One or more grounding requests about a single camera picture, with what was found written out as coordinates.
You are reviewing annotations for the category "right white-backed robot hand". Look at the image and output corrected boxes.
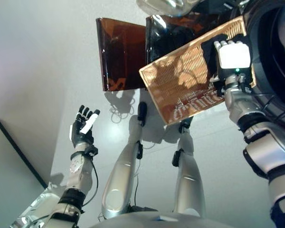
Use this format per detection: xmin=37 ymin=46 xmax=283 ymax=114
xmin=209 ymin=40 xmax=251 ymax=86

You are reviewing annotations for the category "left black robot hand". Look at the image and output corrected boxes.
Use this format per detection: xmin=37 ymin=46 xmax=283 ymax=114
xmin=69 ymin=105 xmax=101 ymax=149

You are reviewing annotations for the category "black garment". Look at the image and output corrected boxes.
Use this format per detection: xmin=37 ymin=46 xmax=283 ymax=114
xmin=200 ymin=34 xmax=244 ymax=98

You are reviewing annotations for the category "rectangular wicker basket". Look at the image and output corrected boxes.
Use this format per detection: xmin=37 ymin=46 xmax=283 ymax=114
xmin=139 ymin=16 xmax=257 ymax=125

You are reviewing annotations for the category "grey front-load washing machine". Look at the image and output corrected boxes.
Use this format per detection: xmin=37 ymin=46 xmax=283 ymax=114
xmin=230 ymin=0 xmax=285 ymax=164

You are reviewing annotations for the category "round washing machine door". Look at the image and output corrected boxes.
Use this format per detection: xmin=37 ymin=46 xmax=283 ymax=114
xmin=136 ymin=0 xmax=243 ymax=19

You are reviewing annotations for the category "brown translucent stool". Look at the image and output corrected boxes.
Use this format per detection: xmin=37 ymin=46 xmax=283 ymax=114
xmin=95 ymin=14 xmax=219 ymax=92

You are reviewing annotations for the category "white cabinet with black edge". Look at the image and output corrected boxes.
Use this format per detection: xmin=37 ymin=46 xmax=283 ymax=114
xmin=0 ymin=118 xmax=48 ymax=228

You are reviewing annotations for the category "silver robot torso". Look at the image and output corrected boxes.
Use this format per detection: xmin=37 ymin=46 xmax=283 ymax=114
xmin=90 ymin=210 xmax=236 ymax=228

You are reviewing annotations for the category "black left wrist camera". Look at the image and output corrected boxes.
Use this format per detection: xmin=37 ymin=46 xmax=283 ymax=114
xmin=85 ymin=146 xmax=98 ymax=157

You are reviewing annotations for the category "thin looped floor cable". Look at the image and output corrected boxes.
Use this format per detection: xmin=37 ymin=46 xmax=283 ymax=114
xmin=109 ymin=91 xmax=136 ymax=123

